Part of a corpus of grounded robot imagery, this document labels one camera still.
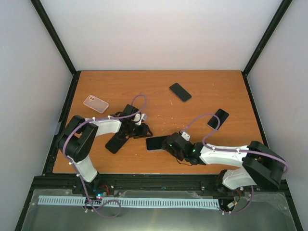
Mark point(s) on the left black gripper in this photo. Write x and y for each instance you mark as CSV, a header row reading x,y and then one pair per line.
x,y
143,132

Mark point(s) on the black smartphone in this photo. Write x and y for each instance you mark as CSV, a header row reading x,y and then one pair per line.
x,y
180,92
217,120

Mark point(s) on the left black frame post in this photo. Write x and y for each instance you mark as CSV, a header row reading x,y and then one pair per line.
x,y
53,34

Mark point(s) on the metal base plate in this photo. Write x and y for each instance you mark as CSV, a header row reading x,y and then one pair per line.
x,y
267,212

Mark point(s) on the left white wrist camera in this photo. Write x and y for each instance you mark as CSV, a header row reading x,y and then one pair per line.
x,y
139,118

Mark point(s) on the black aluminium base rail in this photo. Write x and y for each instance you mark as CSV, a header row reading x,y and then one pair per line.
x,y
203,185

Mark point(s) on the right black frame post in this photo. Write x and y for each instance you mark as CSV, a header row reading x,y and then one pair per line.
x,y
283,7

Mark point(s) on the black smartphone right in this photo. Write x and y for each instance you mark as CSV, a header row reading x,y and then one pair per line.
x,y
217,120

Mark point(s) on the pink translucent phone case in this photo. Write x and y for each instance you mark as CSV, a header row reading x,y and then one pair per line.
x,y
96,104

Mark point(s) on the black frame post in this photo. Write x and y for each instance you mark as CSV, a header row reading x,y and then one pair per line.
x,y
53,34
283,7

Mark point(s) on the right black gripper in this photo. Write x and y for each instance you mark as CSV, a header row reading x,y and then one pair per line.
x,y
166,146

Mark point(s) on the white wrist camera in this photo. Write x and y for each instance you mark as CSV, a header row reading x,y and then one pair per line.
x,y
184,134
139,118

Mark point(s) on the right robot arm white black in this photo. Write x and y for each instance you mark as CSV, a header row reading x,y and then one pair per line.
x,y
255,163

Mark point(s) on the black phone case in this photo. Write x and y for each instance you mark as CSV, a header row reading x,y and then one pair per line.
x,y
117,142

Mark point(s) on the clear magsafe phone case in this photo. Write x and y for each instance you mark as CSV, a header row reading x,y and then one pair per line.
x,y
154,150

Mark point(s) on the light blue slotted cable duct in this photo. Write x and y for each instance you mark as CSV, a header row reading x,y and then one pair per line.
x,y
131,202

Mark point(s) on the black smartphone far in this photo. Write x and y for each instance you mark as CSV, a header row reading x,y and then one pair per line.
x,y
180,92

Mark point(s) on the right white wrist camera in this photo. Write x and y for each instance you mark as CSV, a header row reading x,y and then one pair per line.
x,y
184,134

